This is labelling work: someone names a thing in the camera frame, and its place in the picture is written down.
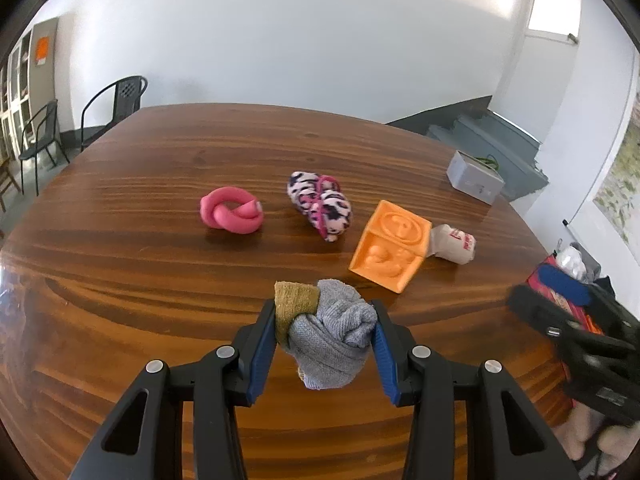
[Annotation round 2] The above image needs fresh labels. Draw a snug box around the black metal chair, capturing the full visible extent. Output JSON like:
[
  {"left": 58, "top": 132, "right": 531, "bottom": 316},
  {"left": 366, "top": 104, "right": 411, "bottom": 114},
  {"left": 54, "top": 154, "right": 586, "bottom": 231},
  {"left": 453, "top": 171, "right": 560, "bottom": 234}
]
[
  {"left": 18, "top": 99, "right": 70, "bottom": 195},
  {"left": 80, "top": 75, "right": 149, "bottom": 151}
]

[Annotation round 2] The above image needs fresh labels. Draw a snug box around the pink knotted foam tube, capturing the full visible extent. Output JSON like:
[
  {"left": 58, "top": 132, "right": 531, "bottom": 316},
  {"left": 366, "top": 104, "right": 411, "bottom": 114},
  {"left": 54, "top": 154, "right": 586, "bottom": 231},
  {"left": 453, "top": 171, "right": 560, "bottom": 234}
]
[{"left": 200, "top": 186, "right": 264, "bottom": 235}]

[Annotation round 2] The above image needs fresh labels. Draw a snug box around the orange notice on door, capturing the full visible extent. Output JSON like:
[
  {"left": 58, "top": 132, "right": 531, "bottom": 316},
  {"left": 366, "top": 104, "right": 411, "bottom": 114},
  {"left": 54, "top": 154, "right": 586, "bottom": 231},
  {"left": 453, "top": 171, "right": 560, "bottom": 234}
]
[{"left": 34, "top": 36, "right": 49, "bottom": 66}]

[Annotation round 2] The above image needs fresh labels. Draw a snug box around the green paper gift bag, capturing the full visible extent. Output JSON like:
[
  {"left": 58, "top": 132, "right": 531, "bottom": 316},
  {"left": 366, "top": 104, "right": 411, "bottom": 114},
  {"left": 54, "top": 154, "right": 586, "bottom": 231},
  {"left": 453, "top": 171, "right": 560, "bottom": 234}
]
[{"left": 475, "top": 155, "right": 500, "bottom": 172}]

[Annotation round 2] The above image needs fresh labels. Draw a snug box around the grey and mustard sock roll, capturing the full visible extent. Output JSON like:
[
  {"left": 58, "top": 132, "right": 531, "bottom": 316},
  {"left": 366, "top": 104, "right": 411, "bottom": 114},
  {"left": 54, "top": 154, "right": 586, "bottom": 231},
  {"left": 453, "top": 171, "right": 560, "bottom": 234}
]
[{"left": 274, "top": 278, "right": 378, "bottom": 390}]

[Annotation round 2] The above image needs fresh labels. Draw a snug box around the white red-print tissue pack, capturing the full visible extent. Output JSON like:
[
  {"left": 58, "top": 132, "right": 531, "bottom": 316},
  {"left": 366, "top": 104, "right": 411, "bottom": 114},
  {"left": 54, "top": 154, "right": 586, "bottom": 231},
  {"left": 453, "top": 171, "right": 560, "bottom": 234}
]
[{"left": 426, "top": 224, "right": 476, "bottom": 266}]

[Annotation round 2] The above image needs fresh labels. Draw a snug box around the hanging landscape scroll painting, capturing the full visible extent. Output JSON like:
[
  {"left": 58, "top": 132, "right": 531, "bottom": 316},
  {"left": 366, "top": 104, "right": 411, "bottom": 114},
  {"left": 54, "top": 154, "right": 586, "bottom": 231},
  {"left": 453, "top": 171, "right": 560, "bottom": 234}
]
[{"left": 567, "top": 55, "right": 639, "bottom": 274}]

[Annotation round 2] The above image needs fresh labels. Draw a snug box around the grey tissue box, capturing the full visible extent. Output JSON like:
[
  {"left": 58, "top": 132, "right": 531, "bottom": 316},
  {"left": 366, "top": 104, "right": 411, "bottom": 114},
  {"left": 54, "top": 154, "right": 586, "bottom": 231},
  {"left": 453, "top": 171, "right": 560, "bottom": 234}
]
[{"left": 446, "top": 151, "right": 504, "bottom": 205}]

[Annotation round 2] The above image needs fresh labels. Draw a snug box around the pink leopard plush scrunchie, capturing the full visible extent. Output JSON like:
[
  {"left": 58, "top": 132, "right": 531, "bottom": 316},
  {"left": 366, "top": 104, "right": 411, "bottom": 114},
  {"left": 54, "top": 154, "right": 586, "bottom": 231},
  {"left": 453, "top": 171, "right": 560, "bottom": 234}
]
[{"left": 286, "top": 171, "right": 352, "bottom": 243}]

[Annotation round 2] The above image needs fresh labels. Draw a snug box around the concrete staircase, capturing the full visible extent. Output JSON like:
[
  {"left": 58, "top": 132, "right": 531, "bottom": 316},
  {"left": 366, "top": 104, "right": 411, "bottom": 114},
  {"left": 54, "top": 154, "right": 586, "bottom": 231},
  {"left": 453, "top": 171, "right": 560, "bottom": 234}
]
[{"left": 426, "top": 109, "right": 550, "bottom": 202}]

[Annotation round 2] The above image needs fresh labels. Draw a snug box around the white plastic bag ball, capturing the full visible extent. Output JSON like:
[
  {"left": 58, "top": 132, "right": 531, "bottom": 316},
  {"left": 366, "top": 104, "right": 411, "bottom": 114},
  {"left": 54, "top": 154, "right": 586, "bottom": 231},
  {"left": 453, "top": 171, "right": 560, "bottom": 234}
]
[{"left": 555, "top": 246, "right": 587, "bottom": 282}]

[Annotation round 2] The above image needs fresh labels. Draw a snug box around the pink storage box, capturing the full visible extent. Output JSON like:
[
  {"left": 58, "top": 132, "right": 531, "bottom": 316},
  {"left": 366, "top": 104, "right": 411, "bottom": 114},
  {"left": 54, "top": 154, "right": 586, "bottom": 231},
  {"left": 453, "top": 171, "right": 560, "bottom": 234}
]
[{"left": 526, "top": 254, "right": 604, "bottom": 335}]

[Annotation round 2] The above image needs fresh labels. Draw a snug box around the orange embossed toy cube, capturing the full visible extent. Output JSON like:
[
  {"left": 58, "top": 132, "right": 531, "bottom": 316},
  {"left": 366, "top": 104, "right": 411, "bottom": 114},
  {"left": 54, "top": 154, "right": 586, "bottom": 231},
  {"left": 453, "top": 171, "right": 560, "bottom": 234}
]
[{"left": 349, "top": 200, "right": 432, "bottom": 294}]

